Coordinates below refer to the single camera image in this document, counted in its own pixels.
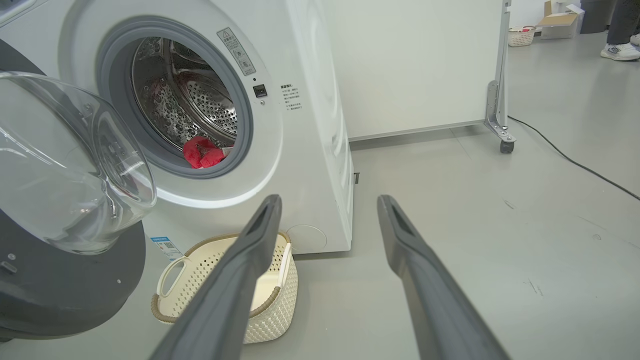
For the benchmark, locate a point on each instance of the blue energy label sticker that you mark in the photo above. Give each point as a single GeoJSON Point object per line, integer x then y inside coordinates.
{"type": "Point", "coordinates": [167, 247]}

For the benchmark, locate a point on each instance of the black round glass washer door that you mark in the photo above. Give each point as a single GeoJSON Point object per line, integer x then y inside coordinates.
{"type": "Point", "coordinates": [60, 290]}

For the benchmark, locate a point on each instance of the small white basket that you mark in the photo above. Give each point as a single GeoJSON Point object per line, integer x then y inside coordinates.
{"type": "Point", "coordinates": [521, 37]}

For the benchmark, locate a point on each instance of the grey warning sticker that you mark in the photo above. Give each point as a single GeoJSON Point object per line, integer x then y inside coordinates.
{"type": "Point", "coordinates": [236, 51]}

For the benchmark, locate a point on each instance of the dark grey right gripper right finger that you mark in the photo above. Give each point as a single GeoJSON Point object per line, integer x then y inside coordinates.
{"type": "Point", "coordinates": [430, 300]}

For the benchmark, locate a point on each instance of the person in dark trousers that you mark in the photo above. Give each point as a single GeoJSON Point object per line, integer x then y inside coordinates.
{"type": "Point", "coordinates": [622, 25]}

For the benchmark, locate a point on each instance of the red white garment with tag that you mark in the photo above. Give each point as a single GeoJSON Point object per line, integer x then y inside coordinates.
{"type": "Point", "coordinates": [202, 152]}

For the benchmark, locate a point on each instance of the open cardboard box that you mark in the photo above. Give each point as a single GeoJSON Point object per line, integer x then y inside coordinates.
{"type": "Point", "coordinates": [559, 22]}

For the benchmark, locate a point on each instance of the white front-load washing machine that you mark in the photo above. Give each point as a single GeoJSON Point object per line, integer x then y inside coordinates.
{"type": "Point", "coordinates": [300, 165]}

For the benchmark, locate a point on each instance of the cream perforated laundry basket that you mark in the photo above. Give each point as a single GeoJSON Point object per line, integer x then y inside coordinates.
{"type": "Point", "coordinates": [280, 310]}

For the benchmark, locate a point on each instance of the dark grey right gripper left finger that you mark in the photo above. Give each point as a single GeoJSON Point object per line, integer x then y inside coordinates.
{"type": "Point", "coordinates": [225, 300]}

